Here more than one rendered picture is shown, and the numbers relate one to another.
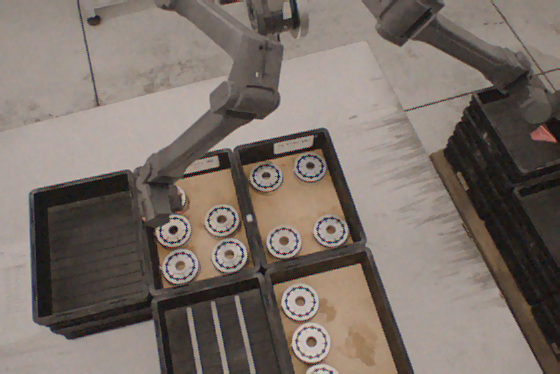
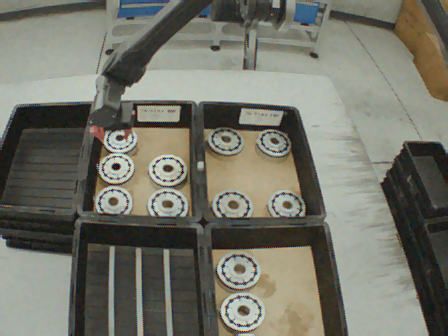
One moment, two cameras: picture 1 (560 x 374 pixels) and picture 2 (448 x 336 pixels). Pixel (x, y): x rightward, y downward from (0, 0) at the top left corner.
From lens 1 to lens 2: 0.55 m
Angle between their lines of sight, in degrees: 13
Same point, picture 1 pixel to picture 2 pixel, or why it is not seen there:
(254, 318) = (181, 277)
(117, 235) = (66, 162)
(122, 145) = not seen: hidden behind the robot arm
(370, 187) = (325, 187)
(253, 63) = not seen: outside the picture
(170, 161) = (138, 40)
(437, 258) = (374, 260)
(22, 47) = (58, 63)
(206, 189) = (159, 141)
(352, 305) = (295, 285)
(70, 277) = (19, 187)
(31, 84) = not seen: hidden behind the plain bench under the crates
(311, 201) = (269, 177)
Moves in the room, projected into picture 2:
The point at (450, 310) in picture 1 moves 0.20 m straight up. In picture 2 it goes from (377, 306) to (410, 279)
